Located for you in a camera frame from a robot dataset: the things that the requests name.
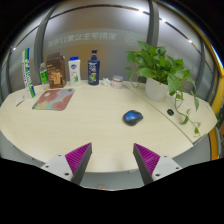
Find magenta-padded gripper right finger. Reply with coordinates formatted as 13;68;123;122
132;143;183;186

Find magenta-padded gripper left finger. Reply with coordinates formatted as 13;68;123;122
41;142;93;186

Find blue and black computer mouse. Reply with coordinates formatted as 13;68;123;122
122;109;144;127

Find pastel patterned mouse pad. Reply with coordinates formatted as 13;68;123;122
31;87;76;112

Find green plant in white pot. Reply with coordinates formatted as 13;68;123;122
123;40;202;136

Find small white patterned packet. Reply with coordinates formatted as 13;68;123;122
15;95;26;107

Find small white flower ornament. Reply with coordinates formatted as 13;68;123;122
100;77;112;88

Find small jar with pink band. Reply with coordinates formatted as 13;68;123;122
110;75;124;90

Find clear bottle with green label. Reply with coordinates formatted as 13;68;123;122
38;62;50;90

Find white bottle with blue cap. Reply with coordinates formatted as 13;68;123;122
67;55;82;87

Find brown snack box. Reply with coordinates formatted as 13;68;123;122
45;51;67;90

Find dark blue pump bottle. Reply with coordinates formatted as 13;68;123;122
87;49;101;86

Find white green blue shuttlecock tube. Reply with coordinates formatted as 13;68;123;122
21;47;37;99

